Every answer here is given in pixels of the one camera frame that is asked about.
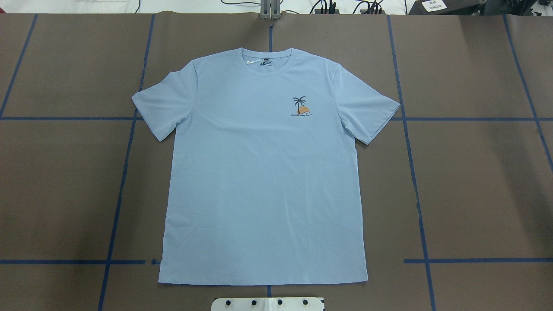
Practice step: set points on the light blue t-shirt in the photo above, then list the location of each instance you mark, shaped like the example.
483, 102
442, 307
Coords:
264, 186

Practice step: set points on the black box with label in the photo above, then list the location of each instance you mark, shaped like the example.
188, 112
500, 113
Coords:
447, 7

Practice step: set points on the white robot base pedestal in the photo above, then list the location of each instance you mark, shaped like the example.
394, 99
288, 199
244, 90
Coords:
269, 304

